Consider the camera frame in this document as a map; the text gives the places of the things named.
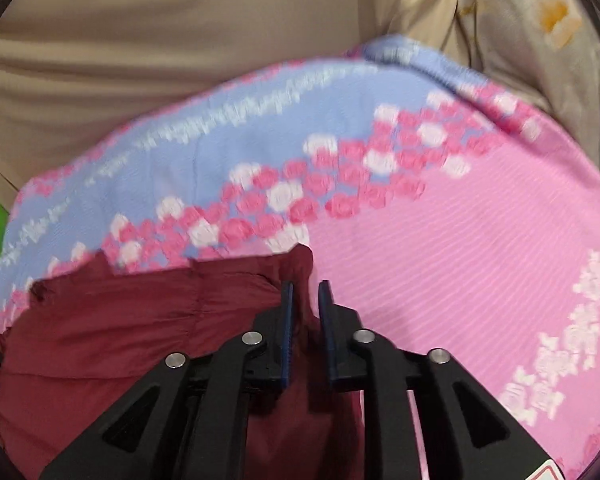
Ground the maroon quilted jacket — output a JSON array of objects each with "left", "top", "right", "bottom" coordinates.
[{"left": 0, "top": 245, "right": 368, "bottom": 480}]

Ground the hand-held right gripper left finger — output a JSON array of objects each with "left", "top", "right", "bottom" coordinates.
[{"left": 40, "top": 280, "right": 296, "bottom": 480}]

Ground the pink floral bed sheet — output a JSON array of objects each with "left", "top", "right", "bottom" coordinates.
[{"left": 0, "top": 35, "right": 600, "bottom": 480}]

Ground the beige cloth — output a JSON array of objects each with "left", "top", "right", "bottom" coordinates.
[{"left": 0, "top": 0, "right": 461, "bottom": 201}]

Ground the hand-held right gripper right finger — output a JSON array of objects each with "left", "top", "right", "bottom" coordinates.
[{"left": 317, "top": 280, "right": 566, "bottom": 480}]

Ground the cream floral blanket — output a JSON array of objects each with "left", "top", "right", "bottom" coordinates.
[{"left": 410, "top": 0, "right": 600, "bottom": 126}]

